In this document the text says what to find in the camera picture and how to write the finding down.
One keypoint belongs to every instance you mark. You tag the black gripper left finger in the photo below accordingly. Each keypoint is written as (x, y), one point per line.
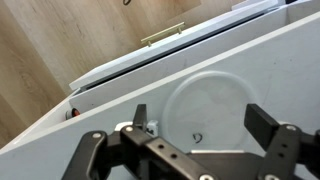
(140, 117)

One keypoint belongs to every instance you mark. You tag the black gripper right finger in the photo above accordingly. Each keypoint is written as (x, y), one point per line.
(260, 125)

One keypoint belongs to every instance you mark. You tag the white tv cabinet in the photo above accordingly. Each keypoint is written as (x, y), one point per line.
(279, 60)

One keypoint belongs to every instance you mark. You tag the gold drawer handle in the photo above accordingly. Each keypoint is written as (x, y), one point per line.
(171, 30)

